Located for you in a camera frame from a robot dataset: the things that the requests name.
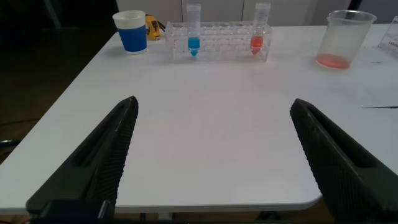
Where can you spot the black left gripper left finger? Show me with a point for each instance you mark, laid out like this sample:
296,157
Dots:
99,161

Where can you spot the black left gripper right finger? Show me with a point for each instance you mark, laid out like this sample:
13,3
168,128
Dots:
342,174

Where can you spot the clear plastic beaker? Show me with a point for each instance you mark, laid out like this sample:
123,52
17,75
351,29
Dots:
339,46

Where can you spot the clear acrylic test tube rack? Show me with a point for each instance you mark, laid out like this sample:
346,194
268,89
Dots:
223,47
391,40

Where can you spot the test tube with blue liquid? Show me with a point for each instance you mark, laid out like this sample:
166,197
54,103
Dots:
193,43

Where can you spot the test tube with red liquid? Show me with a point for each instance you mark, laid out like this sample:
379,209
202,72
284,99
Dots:
257,42

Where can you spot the thin black stick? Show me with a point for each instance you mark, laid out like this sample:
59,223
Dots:
379,107

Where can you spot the grey metal chair base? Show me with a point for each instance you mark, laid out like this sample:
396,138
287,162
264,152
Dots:
7,143

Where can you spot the blue white paper cup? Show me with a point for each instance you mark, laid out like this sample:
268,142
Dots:
133,39

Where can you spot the yellow tape measure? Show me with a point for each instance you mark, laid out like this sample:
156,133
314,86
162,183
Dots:
153,28

